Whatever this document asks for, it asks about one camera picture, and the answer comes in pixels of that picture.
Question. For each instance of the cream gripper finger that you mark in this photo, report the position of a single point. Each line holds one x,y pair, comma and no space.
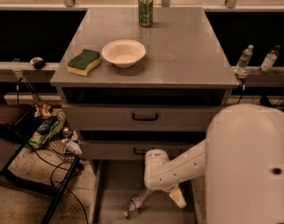
177,196

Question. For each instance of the clear plastic water bottle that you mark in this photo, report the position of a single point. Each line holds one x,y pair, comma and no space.
135,204

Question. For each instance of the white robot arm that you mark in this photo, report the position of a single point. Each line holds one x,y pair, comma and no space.
242,159

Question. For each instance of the grey open bottom drawer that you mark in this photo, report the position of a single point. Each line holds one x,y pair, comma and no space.
118,181

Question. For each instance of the grey middle drawer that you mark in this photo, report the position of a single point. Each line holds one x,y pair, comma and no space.
129,150

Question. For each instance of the grey drawer cabinet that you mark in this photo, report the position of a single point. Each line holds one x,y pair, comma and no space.
183,65

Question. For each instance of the grey top drawer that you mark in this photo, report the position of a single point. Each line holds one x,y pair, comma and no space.
150,118

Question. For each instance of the clear water bottle on ledge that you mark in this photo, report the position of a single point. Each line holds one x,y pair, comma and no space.
244,60

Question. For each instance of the crumpled white wrapper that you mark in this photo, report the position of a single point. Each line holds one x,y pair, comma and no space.
71,146

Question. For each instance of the black wheeled stand leg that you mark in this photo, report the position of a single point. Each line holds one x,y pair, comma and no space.
272,101

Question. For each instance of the green snack bag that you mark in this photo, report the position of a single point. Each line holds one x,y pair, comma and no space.
48,129

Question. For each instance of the white paper bowl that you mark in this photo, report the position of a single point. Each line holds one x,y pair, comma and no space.
123,53

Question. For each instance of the green yellow sponge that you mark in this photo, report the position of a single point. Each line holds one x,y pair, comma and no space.
84,63

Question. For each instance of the dark folding chair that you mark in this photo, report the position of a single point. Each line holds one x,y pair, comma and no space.
17,126

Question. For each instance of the black yellow tape measure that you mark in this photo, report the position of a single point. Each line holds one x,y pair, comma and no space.
37,63

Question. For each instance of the green drink can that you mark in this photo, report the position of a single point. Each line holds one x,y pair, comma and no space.
145,12

